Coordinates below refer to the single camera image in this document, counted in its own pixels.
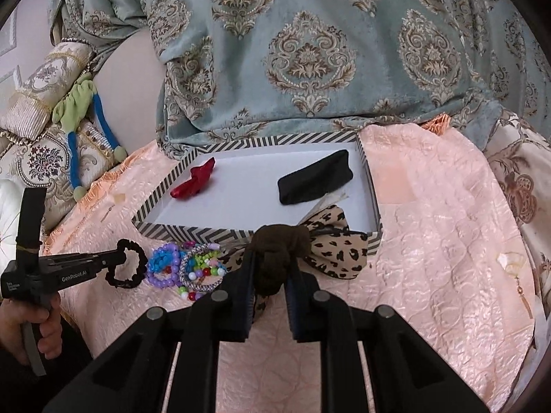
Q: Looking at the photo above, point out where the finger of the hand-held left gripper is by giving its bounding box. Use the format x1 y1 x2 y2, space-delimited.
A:
40 248 128 285

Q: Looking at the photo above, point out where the leopard print bow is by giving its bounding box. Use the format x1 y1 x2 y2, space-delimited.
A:
221 204 370 323

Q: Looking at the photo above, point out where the white satin cushion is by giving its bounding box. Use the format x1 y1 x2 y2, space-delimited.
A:
0 178 44 276

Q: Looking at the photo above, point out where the black fabric hair accessory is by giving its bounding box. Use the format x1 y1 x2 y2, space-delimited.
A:
277 150 354 206

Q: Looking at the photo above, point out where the red satin bow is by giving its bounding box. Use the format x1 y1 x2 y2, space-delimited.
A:
170 157 217 201

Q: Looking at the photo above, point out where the teal damask cloth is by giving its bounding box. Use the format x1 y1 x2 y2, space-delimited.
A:
52 0 551 160

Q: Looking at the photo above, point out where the lilac rhinestone bracelet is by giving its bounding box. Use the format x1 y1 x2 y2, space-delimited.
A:
178 244 225 293

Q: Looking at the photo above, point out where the striped cardboard box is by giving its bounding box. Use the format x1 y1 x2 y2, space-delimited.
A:
131 133 384 255

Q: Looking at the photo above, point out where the person's left hand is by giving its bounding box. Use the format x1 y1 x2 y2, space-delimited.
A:
0 300 63 366

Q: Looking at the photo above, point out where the pink quilted blanket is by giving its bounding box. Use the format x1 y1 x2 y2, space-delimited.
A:
43 114 539 413

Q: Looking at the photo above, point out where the purple bead bracelet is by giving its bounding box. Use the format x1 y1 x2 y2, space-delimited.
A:
145 242 184 289

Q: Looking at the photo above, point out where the multicolour round bead bracelet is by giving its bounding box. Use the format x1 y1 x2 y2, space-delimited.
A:
181 245 229 302

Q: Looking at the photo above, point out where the cream floral cushion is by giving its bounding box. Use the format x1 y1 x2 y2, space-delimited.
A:
0 125 113 233

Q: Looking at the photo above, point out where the beige sofa backrest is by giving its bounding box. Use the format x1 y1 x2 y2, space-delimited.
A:
88 30 170 168

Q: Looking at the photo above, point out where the black scrunchie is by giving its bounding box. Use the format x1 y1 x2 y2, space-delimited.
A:
106 239 149 289

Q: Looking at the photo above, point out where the green blue plush toy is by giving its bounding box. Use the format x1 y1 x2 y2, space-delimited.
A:
52 73 128 203

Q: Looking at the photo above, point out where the brown scrunchie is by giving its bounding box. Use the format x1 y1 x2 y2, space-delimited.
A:
251 224 311 297

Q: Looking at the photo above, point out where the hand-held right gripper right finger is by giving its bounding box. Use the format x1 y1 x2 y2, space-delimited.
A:
286 262 493 413

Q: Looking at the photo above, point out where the cream floral cloth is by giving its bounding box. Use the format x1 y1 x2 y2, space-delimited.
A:
482 107 551 353

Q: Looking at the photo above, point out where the green blue flower bead bracelet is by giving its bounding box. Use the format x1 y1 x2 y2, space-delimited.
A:
191 250 222 269

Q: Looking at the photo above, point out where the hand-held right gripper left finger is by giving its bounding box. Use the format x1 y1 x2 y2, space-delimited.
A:
43 241 259 413

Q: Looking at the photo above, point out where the cream bolster cushion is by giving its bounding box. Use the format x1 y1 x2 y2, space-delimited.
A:
0 41 95 140

